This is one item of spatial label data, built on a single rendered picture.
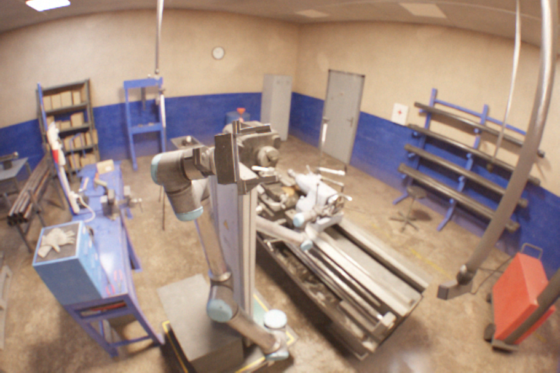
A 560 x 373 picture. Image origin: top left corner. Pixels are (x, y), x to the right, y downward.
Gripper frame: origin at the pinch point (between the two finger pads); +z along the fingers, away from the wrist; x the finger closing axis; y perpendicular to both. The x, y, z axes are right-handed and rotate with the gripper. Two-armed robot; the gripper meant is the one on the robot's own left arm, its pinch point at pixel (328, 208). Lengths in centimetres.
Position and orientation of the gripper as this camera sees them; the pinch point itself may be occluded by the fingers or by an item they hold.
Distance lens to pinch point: 199.0
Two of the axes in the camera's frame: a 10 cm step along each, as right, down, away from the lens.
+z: 8.2, -1.7, 5.4
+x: -5.6, -3.8, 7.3
